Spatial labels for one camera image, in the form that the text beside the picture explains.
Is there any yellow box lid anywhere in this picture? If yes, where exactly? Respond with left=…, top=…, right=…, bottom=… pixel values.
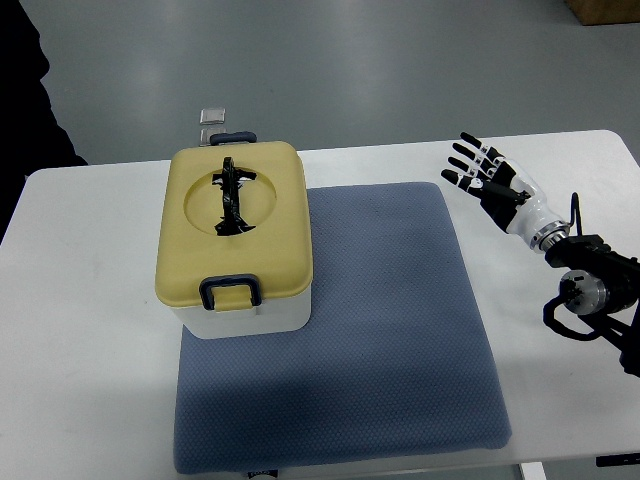
left=155, top=141, right=313, bottom=311

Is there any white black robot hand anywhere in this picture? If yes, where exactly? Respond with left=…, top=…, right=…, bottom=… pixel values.
left=441, top=132, right=570, bottom=253

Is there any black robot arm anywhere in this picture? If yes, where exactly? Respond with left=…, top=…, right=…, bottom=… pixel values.
left=543, top=235, right=639, bottom=377

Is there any dark clothed person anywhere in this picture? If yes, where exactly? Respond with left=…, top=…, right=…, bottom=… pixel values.
left=1, top=1, right=87, bottom=233

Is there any brown cardboard box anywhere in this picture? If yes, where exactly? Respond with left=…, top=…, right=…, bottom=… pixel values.
left=565, top=0, right=639, bottom=26

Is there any blue padded mat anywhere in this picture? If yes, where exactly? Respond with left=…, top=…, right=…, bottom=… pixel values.
left=174, top=182, right=511, bottom=474

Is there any white storage box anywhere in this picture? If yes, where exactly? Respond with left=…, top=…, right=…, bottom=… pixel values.
left=170, top=277, right=312, bottom=339

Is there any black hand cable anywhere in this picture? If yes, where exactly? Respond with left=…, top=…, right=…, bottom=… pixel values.
left=568, top=192, right=584, bottom=236

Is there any black table control panel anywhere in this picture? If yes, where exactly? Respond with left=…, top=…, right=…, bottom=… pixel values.
left=595, top=452, right=640, bottom=468

